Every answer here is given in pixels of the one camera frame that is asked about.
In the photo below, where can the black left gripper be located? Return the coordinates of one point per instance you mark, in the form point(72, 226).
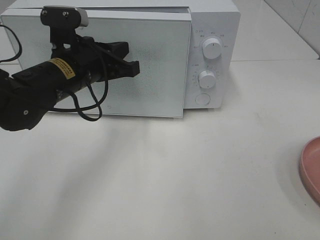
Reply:
point(68, 72)

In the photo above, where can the white microwave door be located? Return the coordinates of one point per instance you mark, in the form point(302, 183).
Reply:
point(158, 38)

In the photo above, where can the white timer knob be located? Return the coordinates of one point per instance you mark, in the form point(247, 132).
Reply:
point(207, 79)

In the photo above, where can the white round door button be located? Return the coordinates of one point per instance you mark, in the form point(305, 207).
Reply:
point(202, 99)

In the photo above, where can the pink round plate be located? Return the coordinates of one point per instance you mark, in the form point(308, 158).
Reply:
point(309, 168)

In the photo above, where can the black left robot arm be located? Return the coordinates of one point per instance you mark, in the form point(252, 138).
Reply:
point(16, 115)

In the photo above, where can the white microwave oven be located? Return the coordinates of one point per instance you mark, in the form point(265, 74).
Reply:
point(208, 18)

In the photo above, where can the white upper power knob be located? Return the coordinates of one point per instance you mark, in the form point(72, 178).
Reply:
point(212, 47)

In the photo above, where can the black left wrist camera module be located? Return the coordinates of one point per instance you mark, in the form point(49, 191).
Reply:
point(63, 22)

